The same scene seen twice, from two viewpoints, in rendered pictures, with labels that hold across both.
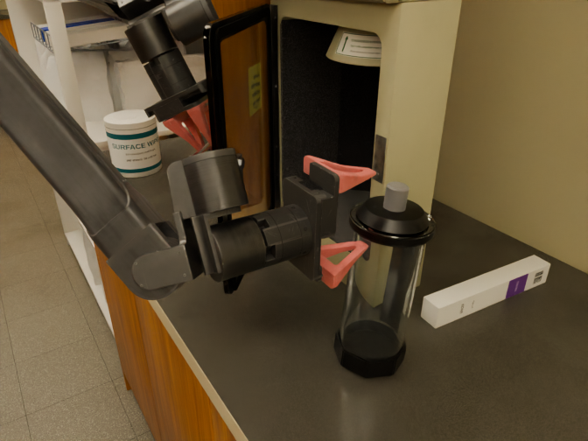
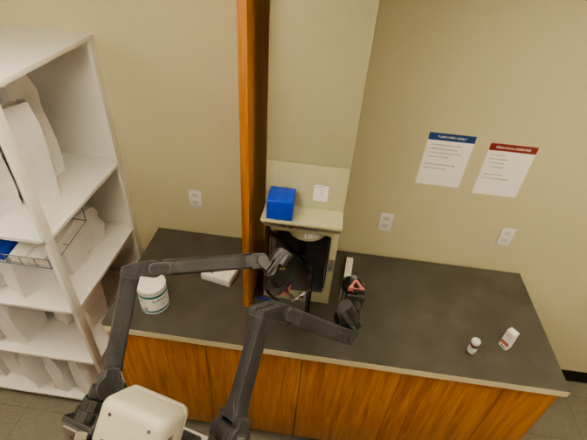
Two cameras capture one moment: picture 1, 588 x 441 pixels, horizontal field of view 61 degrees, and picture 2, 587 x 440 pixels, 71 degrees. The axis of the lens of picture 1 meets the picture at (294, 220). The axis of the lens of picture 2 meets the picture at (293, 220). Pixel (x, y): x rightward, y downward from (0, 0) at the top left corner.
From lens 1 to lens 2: 148 cm
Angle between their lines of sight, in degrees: 45
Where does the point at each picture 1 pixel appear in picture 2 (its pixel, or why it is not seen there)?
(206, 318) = (296, 342)
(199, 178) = (351, 312)
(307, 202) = (359, 299)
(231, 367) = (323, 349)
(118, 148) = (156, 301)
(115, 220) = (342, 333)
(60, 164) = (328, 330)
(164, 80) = (281, 283)
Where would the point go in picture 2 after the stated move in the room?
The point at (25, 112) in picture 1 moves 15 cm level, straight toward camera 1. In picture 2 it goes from (319, 325) to (362, 333)
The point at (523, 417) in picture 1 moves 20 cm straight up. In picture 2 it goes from (384, 309) to (393, 281)
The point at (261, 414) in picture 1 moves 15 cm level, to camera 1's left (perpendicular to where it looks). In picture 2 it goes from (344, 354) to (324, 376)
